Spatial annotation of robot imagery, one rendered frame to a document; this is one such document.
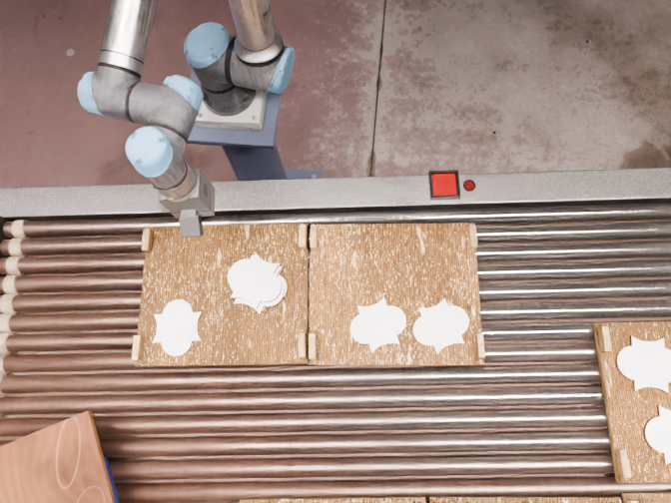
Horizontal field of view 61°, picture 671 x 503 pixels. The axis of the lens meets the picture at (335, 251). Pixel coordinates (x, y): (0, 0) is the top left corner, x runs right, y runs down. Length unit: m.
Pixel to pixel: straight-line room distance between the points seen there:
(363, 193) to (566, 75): 1.62
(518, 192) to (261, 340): 0.75
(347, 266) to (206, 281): 0.35
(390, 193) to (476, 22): 1.62
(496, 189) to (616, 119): 1.41
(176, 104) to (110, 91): 0.13
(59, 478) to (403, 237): 0.93
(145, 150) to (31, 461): 0.73
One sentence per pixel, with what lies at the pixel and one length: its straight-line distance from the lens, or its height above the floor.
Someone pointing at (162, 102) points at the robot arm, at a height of 1.41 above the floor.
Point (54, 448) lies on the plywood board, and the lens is 1.40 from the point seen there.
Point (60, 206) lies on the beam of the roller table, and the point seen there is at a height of 0.92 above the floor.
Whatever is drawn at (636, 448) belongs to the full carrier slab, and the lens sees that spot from 1.48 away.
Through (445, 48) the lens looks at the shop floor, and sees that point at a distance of 2.85.
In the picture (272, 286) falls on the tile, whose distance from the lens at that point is 1.35.
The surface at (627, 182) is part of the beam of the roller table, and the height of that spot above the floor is 0.92.
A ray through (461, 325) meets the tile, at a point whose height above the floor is 0.95.
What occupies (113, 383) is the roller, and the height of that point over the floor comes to 0.92.
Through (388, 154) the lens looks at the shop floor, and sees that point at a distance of 2.54.
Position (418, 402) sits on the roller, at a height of 0.92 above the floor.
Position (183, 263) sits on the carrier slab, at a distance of 1.46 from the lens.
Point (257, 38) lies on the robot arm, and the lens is 1.35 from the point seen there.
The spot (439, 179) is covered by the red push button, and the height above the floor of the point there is 0.93.
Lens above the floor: 2.28
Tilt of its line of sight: 73 degrees down
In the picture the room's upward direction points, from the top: 7 degrees counter-clockwise
